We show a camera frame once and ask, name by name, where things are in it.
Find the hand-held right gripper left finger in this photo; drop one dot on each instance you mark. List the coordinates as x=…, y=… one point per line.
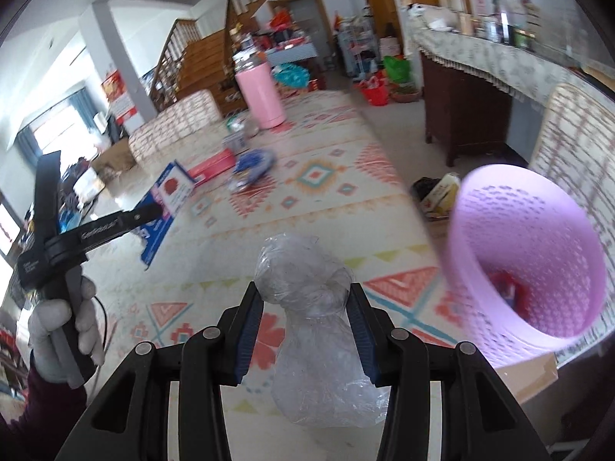
x=250, y=331

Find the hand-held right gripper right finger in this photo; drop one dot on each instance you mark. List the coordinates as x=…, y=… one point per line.
x=360, y=331

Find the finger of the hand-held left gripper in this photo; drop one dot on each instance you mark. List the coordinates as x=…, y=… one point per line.
x=120, y=223
x=48, y=192

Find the blue and white box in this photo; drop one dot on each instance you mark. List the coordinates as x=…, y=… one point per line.
x=168, y=192

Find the clear plastic bag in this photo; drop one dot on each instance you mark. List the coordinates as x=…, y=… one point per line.
x=307, y=297

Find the blue plastic bag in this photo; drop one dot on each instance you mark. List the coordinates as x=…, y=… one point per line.
x=254, y=163

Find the purple plastic basket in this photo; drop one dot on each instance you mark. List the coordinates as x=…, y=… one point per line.
x=523, y=211

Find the person's left hand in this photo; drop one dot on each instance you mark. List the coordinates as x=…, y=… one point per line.
x=48, y=331

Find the cardboard box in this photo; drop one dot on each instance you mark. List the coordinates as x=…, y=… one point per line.
x=113, y=158

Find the flat red box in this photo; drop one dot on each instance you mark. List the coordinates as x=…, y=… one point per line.
x=211, y=165

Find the chair with patterned cover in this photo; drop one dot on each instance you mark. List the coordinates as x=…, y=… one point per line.
x=576, y=134
x=173, y=125

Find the clear plastic bottle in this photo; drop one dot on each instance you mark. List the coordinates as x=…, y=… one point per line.
x=235, y=140

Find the yellow box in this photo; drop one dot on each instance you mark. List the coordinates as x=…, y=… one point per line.
x=442, y=194

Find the pink thermos flask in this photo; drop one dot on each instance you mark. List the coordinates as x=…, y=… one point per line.
x=259, y=96

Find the wooden staircase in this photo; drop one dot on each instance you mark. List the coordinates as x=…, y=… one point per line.
x=202, y=53

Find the red plastic basket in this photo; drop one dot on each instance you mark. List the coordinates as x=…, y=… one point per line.
x=376, y=91

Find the table with checked cloth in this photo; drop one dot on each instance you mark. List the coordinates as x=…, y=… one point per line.
x=293, y=55

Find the brown woven basket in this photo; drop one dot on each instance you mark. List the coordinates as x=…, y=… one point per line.
x=406, y=93

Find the dark wooden sideboard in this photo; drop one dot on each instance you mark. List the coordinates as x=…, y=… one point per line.
x=461, y=105

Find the green bag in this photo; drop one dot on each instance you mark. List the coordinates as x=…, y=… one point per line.
x=396, y=69

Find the grey door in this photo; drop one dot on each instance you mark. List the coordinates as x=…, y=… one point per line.
x=307, y=24

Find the leaf print fringed cloth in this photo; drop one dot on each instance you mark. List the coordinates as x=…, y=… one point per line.
x=480, y=53

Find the dark bottle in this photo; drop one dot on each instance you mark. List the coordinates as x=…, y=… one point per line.
x=504, y=19

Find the red wall poster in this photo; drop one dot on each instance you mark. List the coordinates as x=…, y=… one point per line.
x=117, y=96

